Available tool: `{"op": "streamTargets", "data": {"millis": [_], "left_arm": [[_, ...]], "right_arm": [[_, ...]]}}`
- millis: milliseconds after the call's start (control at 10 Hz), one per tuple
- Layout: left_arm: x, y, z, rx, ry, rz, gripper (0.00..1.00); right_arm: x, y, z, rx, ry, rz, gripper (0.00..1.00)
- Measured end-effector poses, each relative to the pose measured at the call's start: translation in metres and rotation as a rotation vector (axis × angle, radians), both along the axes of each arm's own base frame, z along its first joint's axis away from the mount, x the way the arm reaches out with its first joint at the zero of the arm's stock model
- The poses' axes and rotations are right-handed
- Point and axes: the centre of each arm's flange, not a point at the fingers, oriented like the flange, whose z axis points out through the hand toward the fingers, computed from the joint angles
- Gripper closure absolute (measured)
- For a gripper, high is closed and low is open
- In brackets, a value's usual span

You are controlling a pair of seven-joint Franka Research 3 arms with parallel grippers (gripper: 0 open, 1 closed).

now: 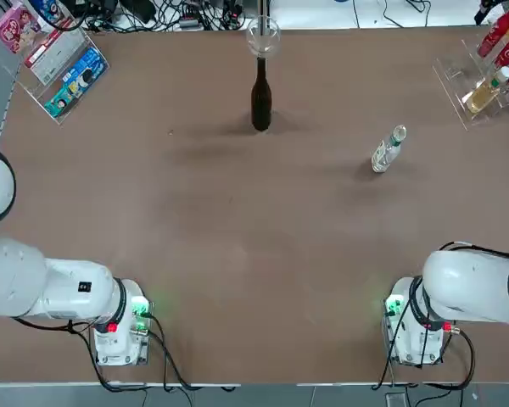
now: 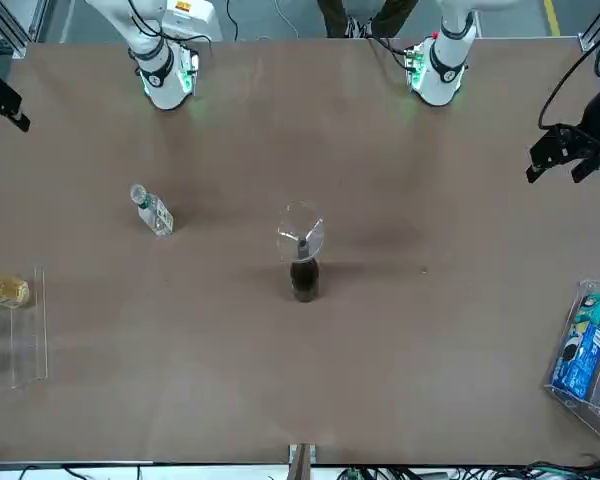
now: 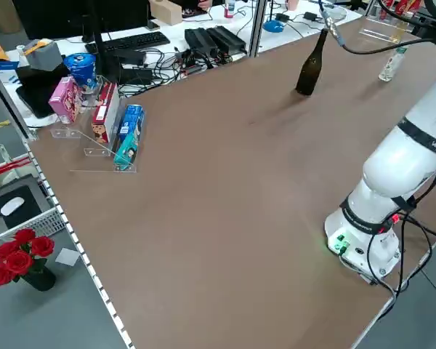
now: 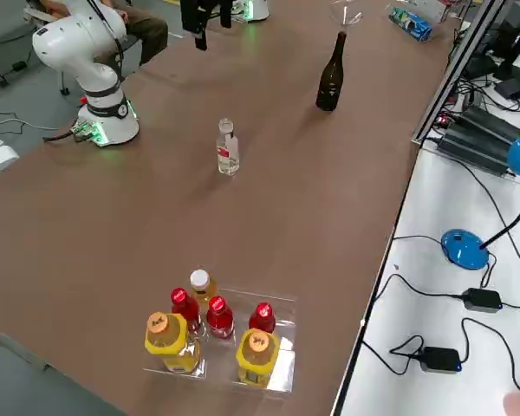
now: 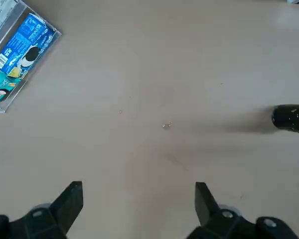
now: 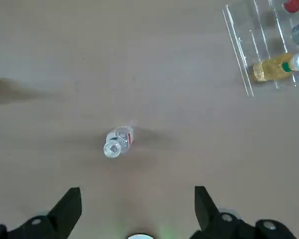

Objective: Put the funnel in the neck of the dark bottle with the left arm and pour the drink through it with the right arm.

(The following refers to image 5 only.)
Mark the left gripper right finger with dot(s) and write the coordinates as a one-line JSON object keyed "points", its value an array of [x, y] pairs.
{"points": [[209, 211]]}

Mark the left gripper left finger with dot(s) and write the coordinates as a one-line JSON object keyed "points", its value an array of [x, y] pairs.
{"points": [[59, 211]]}

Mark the dark glass bottle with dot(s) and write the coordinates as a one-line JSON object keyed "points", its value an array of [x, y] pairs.
{"points": [[291, 119]]}

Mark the clear acrylic snack shelf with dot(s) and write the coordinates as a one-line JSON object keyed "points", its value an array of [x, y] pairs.
{"points": [[20, 89]]}

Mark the teal snack packet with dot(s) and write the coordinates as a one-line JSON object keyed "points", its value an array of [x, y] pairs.
{"points": [[1, 89]]}

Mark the blue cookie packet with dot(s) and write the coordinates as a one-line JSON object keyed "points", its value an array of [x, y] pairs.
{"points": [[20, 44]]}

